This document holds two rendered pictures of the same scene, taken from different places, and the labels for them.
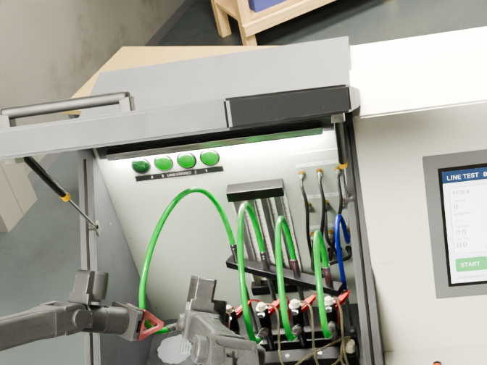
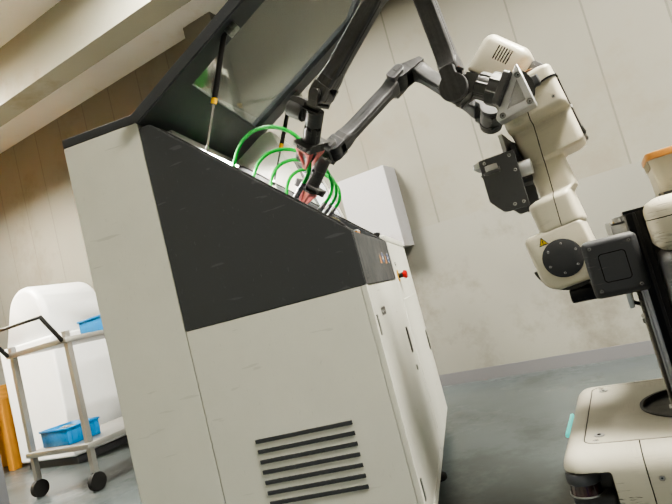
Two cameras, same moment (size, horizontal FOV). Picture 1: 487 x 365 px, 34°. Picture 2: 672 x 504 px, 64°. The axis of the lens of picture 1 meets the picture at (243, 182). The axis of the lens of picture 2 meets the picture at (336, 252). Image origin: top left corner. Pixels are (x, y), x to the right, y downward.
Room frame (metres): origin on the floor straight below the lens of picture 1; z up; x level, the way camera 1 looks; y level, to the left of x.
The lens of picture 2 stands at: (1.28, 2.01, 0.77)
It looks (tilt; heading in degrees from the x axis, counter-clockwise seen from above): 5 degrees up; 270
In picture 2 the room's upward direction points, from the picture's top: 15 degrees counter-clockwise
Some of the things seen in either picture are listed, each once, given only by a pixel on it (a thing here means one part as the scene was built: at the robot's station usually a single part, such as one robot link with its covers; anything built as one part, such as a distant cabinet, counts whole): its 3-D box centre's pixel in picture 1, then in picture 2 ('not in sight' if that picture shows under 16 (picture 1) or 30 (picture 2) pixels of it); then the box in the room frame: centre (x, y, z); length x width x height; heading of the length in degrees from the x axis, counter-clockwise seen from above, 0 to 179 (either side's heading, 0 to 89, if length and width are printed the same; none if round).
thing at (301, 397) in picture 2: not in sight; (333, 410); (1.42, 0.10, 0.39); 0.70 x 0.58 x 0.79; 77
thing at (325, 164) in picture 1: (323, 204); not in sight; (1.60, -0.18, 1.20); 0.13 x 0.03 x 0.31; 77
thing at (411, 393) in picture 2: not in sight; (408, 379); (1.15, 0.16, 0.44); 0.65 x 0.02 x 0.68; 77
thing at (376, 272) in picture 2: not in sight; (372, 260); (1.16, 0.16, 0.87); 0.62 x 0.04 x 0.16; 77
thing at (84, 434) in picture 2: not in sight; (105, 388); (3.13, -1.87, 0.57); 1.21 x 0.70 x 1.13; 70
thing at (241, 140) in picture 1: (212, 142); (206, 151); (1.65, 0.05, 1.43); 0.54 x 0.03 x 0.02; 77
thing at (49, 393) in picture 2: not in sight; (65, 368); (3.93, -2.88, 0.78); 0.80 x 0.67 x 1.56; 152
